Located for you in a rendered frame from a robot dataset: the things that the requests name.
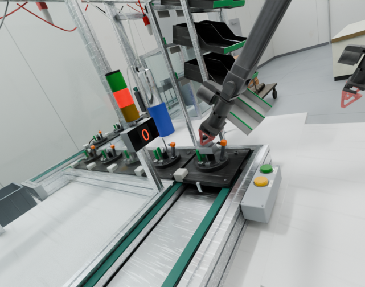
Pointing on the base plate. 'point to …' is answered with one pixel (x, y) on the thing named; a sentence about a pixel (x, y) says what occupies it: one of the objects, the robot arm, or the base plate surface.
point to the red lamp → (123, 98)
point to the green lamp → (116, 82)
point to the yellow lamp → (130, 113)
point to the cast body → (208, 148)
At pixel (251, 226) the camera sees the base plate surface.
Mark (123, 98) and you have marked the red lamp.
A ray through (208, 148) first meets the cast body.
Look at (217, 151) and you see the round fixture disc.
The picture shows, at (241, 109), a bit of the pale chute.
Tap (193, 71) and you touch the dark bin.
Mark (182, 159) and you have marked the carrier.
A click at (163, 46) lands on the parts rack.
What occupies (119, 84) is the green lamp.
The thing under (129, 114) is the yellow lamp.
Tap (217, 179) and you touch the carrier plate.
